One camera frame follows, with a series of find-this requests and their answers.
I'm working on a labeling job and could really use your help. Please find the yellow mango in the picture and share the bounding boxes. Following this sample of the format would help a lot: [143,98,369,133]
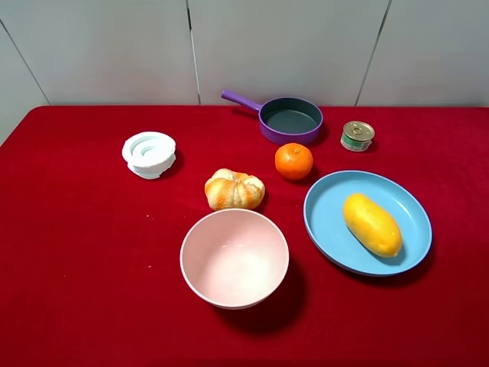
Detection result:
[342,193,403,258]

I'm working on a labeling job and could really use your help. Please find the peeled mandarin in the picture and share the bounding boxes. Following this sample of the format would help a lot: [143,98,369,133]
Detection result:
[204,168,265,211]

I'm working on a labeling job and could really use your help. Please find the orange mandarin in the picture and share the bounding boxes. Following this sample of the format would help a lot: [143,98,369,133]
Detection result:
[274,143,313,180]

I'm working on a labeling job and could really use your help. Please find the pink bowl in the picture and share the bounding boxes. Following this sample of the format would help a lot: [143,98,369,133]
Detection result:
[180,209,290,310]

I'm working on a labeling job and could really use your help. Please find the blue round plate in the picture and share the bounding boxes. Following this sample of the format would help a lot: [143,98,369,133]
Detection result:
[303,171,432,277]

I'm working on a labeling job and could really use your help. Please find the white round foam piece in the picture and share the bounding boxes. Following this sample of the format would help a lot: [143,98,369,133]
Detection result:
[121,132,176,180]

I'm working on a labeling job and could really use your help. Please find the small gold-lid tin can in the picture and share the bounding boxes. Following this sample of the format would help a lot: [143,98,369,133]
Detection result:
[340,121,375,152]

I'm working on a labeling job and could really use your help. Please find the purple saucepan with handle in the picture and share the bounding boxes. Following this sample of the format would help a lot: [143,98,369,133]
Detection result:
[222,89,323,145]

